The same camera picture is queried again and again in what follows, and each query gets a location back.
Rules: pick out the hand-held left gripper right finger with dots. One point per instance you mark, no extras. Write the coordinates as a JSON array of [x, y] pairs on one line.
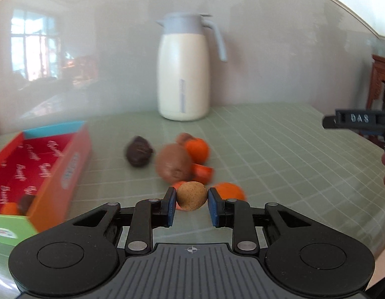
[[213, 207]]

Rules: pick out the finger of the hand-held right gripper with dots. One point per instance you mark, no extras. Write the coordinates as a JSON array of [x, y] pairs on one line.
[[354, 120]]

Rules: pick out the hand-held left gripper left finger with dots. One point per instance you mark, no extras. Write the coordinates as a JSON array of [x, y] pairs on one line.
[[171, 206]]

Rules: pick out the small tan longan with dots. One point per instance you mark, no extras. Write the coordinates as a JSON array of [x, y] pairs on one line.
[[191, 196]]

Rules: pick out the orange carrot chunk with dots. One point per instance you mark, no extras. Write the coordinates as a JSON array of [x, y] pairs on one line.
[[181, 184], [203, 173]]

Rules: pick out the orange mandarin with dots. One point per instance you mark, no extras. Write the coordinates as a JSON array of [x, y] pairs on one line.
[[10, 209], [231, 191], [198, 152]]

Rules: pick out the brown kiwi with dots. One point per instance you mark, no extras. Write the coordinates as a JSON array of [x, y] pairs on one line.
[[173, 163]]

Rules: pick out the dark purple passion fruit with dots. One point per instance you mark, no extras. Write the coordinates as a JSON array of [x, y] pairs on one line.
[[25, 202], [139, 152]]

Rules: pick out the red orange cardboard box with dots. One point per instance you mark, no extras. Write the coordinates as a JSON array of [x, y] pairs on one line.
[[55, 187]]

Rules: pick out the wooden cabinet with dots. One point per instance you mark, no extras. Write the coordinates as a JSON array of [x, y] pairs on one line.
[[378, 81]]

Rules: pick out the small brown round nut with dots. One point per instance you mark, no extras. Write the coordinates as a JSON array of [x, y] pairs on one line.
[[183, 137]]

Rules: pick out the green checked tablecloth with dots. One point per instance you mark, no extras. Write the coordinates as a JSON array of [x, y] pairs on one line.
[[273, 149]]

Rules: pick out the white thermos jug grey lid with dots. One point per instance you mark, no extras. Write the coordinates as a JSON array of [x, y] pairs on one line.
[[183, 84]]

